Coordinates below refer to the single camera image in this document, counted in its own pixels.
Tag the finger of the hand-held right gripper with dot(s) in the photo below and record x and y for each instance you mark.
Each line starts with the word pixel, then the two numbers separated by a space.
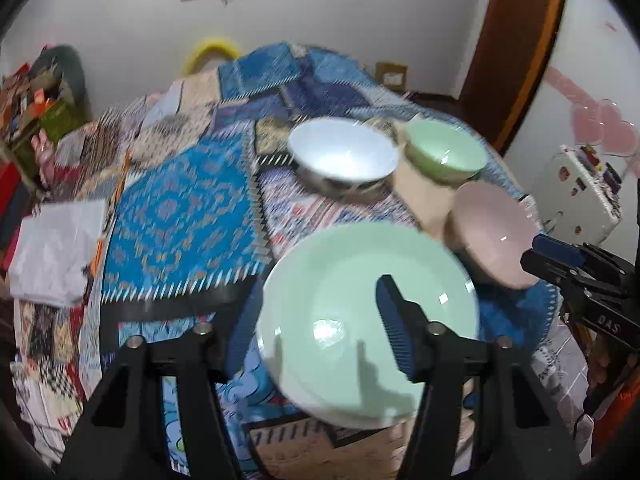
pixel 555 250
pixel 545 270

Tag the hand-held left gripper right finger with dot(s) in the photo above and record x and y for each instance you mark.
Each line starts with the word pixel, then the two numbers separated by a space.
pixel 395 330

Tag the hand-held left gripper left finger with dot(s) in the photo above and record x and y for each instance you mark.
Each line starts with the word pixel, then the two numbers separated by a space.
pixel 210 355

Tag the pink bowl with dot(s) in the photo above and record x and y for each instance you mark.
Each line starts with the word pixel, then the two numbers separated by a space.
pixel 490 230

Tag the green plate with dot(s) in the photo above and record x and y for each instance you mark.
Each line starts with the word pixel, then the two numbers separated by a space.
pixel 325 285

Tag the green bowl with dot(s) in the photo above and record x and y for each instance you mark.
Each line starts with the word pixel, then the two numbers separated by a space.
pixel 440 147

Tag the white bowl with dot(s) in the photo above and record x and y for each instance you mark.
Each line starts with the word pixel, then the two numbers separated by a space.
pixel 340 155

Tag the person's right forearm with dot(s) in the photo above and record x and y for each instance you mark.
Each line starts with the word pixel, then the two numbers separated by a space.
pixel 620 400

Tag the white stickered appliance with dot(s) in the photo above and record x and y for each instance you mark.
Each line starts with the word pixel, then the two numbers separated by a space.
pixel 575 195

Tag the pink heart sticker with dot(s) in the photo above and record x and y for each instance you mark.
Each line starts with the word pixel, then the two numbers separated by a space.
pixel 605 125

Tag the patchwork blanket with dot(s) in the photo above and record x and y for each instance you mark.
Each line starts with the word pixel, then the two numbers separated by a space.
pixel 170 210

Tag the white folded cloth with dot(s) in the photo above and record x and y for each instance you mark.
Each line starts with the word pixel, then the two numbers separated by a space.
pixel 55 255

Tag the cardboard box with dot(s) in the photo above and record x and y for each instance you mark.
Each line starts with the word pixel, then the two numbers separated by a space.
pixel 391 75

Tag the red box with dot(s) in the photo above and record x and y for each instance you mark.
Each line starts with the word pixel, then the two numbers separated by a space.
pixel 7 180

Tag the green shopping bag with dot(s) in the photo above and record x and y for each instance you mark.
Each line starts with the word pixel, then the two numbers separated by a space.
pixel 60 120

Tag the pile of assorted boxes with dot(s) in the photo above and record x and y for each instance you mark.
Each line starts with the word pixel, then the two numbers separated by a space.
pixel 25 95

